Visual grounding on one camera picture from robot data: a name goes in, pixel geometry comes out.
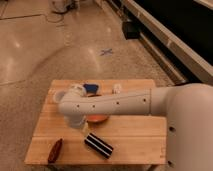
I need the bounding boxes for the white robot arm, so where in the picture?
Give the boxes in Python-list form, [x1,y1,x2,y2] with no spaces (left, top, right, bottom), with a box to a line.
[58,83,213,171]

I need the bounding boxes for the orange ceramic bowl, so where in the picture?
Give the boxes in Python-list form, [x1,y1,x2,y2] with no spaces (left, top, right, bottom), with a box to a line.
[85,94,110,124]

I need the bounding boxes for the white tube bottle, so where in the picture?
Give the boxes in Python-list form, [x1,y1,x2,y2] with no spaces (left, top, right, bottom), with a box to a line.
[112,84,122,94]

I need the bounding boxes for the blue sponge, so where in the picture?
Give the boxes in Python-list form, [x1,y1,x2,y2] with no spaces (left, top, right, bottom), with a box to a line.
[83,84,99,93]

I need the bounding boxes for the black white striped box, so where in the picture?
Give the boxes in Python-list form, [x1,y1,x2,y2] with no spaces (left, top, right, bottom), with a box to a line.
[84,133,114,159]

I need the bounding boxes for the wooden table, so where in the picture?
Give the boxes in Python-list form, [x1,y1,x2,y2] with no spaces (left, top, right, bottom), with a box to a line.
[25,80,166,166]

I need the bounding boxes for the black box on floor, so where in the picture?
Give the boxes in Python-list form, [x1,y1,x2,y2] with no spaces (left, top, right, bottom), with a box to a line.
[122,22,140,39]

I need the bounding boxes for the white object on floor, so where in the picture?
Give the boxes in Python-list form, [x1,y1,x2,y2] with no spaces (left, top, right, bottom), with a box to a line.
[49,0,78,14]

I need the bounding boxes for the long grey rail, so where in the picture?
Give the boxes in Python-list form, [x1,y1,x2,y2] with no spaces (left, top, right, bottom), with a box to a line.
[121,0,213,85]

